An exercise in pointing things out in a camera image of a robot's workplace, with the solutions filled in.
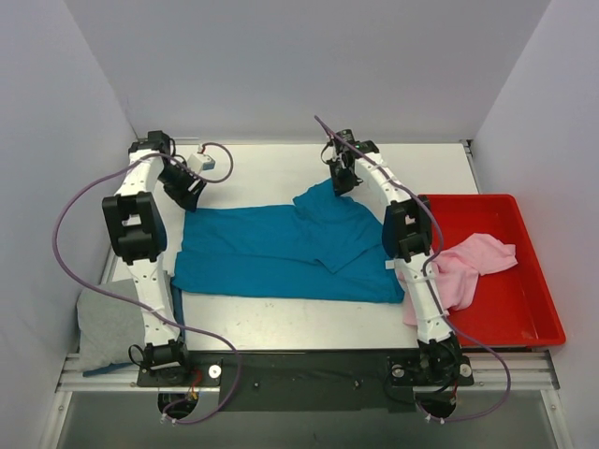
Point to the teal blue t shirt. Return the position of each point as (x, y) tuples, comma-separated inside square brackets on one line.
[(321, 246)]

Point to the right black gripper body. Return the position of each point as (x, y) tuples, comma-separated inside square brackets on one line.
[(343, 181)]

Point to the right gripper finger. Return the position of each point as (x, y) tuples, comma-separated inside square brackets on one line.
[(349, 183), (338, 188)]

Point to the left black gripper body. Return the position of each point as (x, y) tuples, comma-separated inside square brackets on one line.
[(188, 190)]

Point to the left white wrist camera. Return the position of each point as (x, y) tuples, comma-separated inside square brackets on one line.
[(198, 161)]

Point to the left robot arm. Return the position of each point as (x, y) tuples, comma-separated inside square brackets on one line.
[(138, 236)]

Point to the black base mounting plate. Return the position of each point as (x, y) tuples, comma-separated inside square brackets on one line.
[(316, 381)]

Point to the folded grey t shirt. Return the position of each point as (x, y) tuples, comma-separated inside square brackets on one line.
[(108, 327)]

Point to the red plastic bin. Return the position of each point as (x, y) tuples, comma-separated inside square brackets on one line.
[(488, 275)]

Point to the pink t shirt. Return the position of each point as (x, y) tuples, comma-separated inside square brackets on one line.
[(458, 268)]

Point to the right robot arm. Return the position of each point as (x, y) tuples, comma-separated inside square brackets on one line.
[(408, 230)]

